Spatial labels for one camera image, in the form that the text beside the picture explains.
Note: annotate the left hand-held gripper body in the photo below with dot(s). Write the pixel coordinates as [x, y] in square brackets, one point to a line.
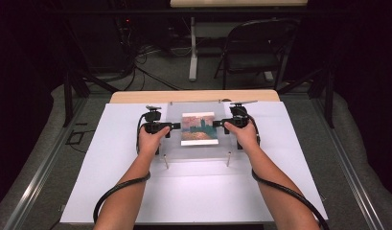
[153, 126]

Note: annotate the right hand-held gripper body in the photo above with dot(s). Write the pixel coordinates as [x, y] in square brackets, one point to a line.
[240, 116]

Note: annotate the clear acrylic photo frame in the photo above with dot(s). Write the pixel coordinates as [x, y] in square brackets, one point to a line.
[174, 147]

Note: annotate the painting print with white border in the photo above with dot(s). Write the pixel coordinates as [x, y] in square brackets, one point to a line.
[198, 129]

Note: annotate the person's left hand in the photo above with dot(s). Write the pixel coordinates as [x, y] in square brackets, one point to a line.
[149, 143]

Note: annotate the person's right hand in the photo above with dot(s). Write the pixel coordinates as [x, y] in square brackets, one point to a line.
[246, 137]

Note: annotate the wooden table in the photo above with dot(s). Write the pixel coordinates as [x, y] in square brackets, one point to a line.
[190, 96]

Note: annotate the black folding chair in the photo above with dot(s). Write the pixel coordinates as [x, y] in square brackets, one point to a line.
[251, 60]

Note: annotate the white board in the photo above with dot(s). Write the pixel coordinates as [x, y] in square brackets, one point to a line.
[200, 191]

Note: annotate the white desk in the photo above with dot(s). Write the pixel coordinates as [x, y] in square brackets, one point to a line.
[193, 48]

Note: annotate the dark computer tower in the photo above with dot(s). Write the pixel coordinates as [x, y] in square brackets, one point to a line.
[125, 35]

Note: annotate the black metal frame stand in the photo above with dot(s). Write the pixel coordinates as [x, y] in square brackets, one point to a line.
[68, 96]
[327, 96]

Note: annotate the aluminium rail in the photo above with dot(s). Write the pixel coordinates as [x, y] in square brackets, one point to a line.
[40, 172]
[347, 172]

